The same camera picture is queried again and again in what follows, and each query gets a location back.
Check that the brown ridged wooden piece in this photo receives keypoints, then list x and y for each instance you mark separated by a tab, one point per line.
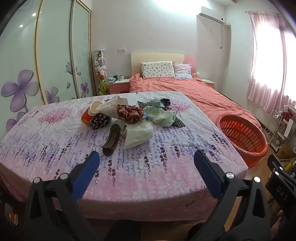
112	139

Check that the black woven mat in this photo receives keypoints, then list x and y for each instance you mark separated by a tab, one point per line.
179	122

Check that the cardboard box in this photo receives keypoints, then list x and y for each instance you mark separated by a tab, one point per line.
285	151

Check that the pink nightstand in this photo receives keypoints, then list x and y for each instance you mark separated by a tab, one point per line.
119	87

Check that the red plaid scrunchie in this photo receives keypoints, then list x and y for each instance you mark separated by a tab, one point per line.
129	113

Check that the navy and grey-blue packet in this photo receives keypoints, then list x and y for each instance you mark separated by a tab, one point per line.
153	102

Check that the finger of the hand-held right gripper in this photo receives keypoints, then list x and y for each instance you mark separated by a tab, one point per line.
275	162

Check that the floral pink purple tablecloth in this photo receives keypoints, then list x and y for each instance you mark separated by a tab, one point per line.
150	162

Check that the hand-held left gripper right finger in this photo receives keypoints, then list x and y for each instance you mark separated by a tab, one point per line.
208	177

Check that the white plastic bag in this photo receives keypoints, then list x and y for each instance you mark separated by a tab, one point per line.
136	134

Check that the green plush toy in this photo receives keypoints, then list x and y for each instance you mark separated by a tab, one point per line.
103	86

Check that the light green cloth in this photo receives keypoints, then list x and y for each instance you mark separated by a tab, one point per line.
161	115

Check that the coral duvet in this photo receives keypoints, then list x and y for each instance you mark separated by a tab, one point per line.
196	92

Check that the cream pink headboard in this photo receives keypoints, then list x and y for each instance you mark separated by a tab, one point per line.
157	56

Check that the blue tissue pack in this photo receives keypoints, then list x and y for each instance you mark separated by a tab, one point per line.
146	116

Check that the orange white paper cup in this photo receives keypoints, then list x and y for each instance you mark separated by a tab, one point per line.
88	115

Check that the floral sliding door wardrobe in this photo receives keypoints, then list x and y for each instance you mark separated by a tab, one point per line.
53	58

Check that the white floral pillow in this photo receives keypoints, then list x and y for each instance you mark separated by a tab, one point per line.
158	69

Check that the clear tube of plush toys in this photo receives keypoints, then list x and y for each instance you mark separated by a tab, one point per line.
100	64

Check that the pink striped pillow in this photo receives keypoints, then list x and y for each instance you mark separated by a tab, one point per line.
182	70

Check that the pink curtain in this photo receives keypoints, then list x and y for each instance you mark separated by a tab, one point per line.
266	64

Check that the orange plastic laundry basket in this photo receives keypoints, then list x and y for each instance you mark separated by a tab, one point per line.
245	143

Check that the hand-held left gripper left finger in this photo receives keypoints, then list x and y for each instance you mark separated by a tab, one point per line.
86	177

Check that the white wall outlet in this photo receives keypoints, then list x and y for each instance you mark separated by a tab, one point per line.
121	49

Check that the cream nightstand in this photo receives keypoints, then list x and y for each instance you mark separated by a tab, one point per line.
208	82

